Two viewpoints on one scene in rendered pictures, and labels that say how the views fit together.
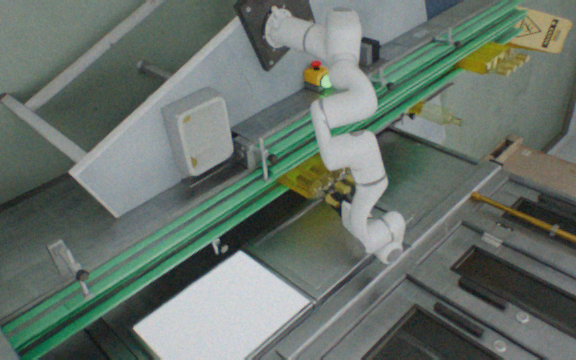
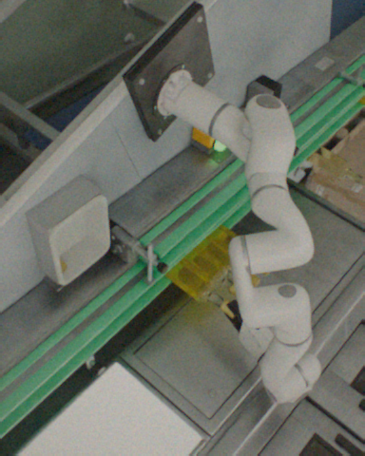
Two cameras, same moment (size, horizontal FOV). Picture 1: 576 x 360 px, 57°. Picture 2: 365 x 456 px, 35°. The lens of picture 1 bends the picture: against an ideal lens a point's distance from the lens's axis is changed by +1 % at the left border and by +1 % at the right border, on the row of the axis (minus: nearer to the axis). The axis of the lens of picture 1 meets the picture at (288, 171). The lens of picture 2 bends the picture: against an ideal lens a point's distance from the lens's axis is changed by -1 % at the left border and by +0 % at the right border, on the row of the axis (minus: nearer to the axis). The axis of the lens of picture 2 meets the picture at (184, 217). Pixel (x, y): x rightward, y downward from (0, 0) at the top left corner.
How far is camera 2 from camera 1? 60 cm
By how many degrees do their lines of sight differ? 16
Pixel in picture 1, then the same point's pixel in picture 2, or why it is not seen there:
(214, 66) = (92, 149)
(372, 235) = (286, 389)
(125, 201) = not seen: outside the picture
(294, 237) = (178, 343)
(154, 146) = (14, 255)
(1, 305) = not seen: outside the picture
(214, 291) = (90, 422)
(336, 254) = (228, 370)
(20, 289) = not seen: outside the picture
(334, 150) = (259, 313)
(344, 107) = (274, 257)
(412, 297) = (312, 425)
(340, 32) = (272, 150)
